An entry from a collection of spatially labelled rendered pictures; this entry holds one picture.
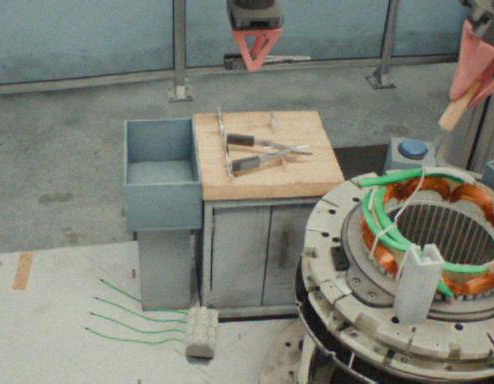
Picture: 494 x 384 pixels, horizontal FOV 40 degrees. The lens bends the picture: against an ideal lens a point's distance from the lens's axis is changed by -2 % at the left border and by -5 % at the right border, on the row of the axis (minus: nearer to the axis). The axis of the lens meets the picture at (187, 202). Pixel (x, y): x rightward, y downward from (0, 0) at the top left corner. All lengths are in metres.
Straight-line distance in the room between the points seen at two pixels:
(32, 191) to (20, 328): 1.60
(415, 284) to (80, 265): 0.70
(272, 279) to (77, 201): 1.63
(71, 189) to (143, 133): 1.62
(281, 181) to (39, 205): 1.78
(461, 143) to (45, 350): 0.80
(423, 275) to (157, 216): 0.43
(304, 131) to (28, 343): 0.55
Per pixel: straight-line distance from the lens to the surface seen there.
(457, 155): 1.32
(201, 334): 1.08
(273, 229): 1.03
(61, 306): 1.19
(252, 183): 0.96
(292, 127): 1.09
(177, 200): 0.98
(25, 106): 3.27
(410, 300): 0.74
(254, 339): 1.13
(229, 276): 1.08
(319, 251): 0.82
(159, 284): 1.12
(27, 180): 2.79
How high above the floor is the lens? 1.65
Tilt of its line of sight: 39 degrees down
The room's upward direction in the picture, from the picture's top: straight up
